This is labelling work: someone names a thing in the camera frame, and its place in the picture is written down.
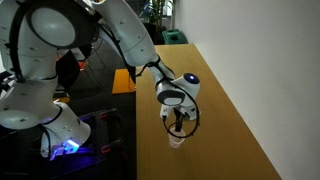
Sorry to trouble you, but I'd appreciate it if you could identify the black chair with thin legs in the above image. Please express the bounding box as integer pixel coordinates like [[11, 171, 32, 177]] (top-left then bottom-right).
[[55, 49, 101, 94]]

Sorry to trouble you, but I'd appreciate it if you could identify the black clamp with orange handle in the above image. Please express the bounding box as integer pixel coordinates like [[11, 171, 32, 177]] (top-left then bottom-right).
[[101, 139, 126, 155], [98, 110, 125, 123]]

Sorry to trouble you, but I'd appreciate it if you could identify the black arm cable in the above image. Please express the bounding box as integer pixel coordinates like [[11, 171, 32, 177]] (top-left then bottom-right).
[[96, 23, 201, 139]]

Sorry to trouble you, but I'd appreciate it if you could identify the green potted plant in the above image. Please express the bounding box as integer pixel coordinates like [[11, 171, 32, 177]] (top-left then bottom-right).
[[139, 0, 175, 29]]

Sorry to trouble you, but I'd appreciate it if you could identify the green plastic bin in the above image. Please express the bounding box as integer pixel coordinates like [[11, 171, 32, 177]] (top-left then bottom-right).
[[161, 28, 185, 46]]

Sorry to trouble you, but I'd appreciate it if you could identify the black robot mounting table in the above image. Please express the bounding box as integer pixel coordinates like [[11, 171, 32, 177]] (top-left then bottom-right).
[[0, 108, 129, 180]]

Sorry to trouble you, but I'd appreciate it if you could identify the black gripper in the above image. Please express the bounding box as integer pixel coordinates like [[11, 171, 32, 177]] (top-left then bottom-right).
[[169, 105, 188, 132]]

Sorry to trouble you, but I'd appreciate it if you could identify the translucent plastic measuring cup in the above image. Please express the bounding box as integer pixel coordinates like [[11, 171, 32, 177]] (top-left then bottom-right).
[[167, 125, 186, 149]]

